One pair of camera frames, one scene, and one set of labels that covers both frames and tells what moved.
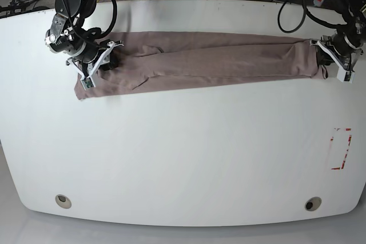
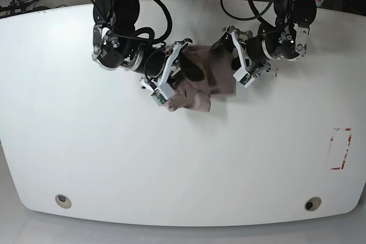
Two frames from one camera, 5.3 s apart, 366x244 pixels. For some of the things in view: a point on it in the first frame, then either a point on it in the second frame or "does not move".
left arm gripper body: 89,70 -> 162,85
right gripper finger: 323,58 -> 224,45
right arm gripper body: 346,63 -> 241,39
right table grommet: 313,203 does not move
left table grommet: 63,201 does not move
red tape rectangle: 349,142 does not move
